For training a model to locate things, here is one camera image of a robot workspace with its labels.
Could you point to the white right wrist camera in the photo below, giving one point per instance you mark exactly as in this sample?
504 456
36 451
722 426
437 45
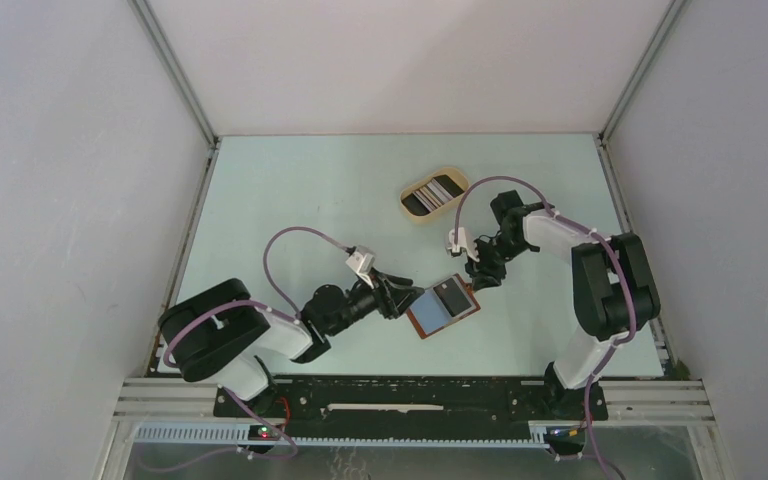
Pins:
461 242

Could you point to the aluminium frame rail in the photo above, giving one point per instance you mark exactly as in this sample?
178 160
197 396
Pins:
628 403

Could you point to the beige oval tray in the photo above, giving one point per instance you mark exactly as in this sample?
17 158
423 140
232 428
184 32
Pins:
417 212

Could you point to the black credit card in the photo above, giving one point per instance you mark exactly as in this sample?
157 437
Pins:
453 297

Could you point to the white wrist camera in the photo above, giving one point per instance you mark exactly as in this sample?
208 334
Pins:
360 260
461 242

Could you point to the brown leather card holder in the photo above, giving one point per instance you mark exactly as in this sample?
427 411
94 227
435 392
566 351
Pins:
428 316

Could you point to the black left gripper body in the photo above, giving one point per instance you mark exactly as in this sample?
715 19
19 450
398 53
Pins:
375 298

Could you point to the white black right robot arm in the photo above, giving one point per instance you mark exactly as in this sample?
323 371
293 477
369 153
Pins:
613 289

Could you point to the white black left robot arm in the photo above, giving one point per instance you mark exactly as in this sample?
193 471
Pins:
218 334

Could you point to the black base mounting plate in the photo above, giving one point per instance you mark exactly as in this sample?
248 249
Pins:
424 408

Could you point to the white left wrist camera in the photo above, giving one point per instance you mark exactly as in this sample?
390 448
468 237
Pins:
360 260

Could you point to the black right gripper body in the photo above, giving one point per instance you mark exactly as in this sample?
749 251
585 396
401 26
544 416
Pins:
495 254

